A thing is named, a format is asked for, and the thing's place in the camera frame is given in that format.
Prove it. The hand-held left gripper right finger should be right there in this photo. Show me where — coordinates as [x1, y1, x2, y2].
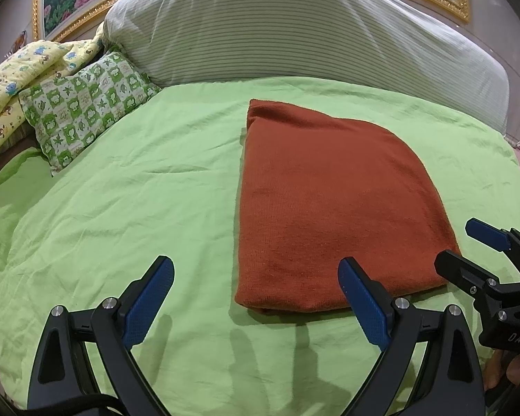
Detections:
[337, 257, 486, 416]

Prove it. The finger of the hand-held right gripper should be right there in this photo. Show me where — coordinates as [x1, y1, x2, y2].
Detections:
[465, 218, 520, 284]
[434, 249, 501, 302]

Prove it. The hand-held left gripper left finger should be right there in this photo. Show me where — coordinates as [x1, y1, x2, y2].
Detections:
[26, 255, 175, 416]

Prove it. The orange knit sweater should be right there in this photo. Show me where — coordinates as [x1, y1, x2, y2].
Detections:
[234, 99, 462, 316]

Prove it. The person's right hand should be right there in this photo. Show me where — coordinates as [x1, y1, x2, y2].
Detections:
[485, 349, 520, 399]

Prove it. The light green bed sheet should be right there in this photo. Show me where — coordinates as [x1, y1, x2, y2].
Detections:
[0, 76, 520, 416]

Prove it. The green checkered pillow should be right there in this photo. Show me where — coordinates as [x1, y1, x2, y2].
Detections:
[18, 51, 162, 177]

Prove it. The yellow printed blanket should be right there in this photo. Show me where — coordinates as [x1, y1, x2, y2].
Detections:
[0, 21, 109, 170]

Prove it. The white striped pillow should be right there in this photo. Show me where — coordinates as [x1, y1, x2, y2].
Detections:
[103, 0, 511, 135]

